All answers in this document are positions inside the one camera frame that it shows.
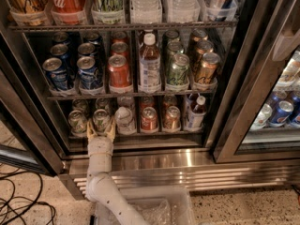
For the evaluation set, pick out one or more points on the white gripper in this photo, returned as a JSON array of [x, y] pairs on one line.
[[100, 144]]

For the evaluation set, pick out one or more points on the green 7up can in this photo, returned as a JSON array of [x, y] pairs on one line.
[[101, 120], [81, 105], [78, 122], [103, 103]]

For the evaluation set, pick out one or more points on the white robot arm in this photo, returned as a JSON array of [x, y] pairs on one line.
[[100, 187]]

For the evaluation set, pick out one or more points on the green 7up can left front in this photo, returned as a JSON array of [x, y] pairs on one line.
[[78, 122]]

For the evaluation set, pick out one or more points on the clear water bottle bottom shelf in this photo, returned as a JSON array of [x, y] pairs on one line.
[[125, 121]]

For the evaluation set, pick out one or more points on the green 7up can left rear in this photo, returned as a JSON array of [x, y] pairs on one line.
[[81, 105]]

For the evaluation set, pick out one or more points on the red soda can bottom front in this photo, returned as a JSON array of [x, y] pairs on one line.
[[149, 119]]

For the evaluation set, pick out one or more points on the red soda can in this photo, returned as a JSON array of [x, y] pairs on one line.
[[119, 71], [149, 119]]

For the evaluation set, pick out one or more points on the blue pepsi can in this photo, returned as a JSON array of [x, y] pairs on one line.
[[57, 74], [89, 73]]

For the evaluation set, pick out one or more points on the red soda can middle front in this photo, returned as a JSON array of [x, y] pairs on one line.
[[119, 71]]

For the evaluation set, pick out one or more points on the blue pepsi can front left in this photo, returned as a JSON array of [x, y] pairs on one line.
[[57, 74]]

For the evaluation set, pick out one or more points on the orange soda can bottom front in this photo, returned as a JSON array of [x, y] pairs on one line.
[[171, 119]]

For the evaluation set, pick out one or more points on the brown tea bottle middle shelf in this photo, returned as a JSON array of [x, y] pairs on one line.
[[149, 64]]

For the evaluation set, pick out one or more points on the brown tea bottle shelf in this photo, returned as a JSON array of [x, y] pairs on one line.
[[196, 113], [149, 64]]

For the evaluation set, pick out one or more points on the green lacroix can middle front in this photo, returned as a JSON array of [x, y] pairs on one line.
[[178, 70]]

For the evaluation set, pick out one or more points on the brown tea bottle bottom shelf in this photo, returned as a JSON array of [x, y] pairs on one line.
[[196, 113]]

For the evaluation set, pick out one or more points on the steel fridge base grille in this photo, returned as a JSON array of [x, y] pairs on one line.
[[197, 171]]

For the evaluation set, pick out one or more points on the gold lacroix can middle front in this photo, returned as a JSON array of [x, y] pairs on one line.
[[207, 68]]

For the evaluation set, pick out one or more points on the red coca-cola can top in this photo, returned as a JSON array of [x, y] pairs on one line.
[[69, 12]]

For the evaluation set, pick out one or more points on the yellow lacroix can top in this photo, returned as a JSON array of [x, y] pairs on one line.
[[30, 12]]

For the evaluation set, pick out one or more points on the blue pepsi can right fridge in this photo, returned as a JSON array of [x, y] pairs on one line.
[[282, 111]]

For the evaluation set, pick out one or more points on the clear plastic bin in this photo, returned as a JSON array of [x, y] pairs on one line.
[[164, 205]]

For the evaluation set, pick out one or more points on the steel fridge door frame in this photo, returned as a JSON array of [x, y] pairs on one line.
[[265, 39]]

